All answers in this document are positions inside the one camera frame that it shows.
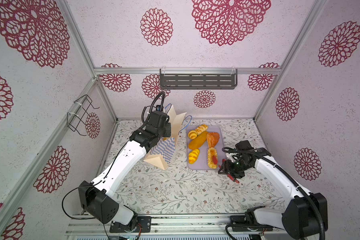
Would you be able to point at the black wire wall rack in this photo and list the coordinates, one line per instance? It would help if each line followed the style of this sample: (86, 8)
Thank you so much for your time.
(79, 116)

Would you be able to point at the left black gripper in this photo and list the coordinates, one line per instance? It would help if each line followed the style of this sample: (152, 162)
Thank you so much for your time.
(167, 127)

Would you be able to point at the small yellow striped bun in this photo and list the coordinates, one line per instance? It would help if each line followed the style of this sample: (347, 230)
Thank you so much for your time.
(193, 156)

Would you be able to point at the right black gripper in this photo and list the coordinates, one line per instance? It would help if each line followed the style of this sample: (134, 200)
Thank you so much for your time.
(226, 168)

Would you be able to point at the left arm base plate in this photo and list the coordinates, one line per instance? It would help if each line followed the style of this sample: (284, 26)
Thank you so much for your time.
(138, 224)

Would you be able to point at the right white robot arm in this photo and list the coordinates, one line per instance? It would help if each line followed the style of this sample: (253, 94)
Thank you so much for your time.
(306, 214)

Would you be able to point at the long orange bread loaf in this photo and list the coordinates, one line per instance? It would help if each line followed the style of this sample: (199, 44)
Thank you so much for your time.
(198, 141)

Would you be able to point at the blue checkered paper bag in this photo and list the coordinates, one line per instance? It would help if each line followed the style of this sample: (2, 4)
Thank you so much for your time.
(161, 155)

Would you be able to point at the brown croissant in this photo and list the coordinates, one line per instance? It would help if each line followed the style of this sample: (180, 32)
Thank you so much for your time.
(212, 139)

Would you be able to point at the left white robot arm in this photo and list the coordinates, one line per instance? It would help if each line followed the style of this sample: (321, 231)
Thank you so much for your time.
(98, 196)

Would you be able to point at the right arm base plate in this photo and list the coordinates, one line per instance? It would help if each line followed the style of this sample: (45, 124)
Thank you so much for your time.
(243, 223)

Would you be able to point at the oval topped bread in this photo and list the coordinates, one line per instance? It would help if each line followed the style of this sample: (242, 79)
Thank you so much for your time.
(210, 156)

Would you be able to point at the grey wall shelf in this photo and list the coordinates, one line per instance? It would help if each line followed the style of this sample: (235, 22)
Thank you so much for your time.
(197, 81)

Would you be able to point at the twisted light bread roll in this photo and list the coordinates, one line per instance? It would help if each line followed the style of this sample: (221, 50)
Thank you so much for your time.
(200, 129)

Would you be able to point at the red kitchen tongs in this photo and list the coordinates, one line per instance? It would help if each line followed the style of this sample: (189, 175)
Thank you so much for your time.
(224, 168)

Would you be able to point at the aluminium front rail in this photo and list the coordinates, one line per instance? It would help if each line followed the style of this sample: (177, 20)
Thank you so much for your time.
(174, 227)

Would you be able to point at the lavender tray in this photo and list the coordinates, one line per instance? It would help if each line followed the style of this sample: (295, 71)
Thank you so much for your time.
(202, 162)

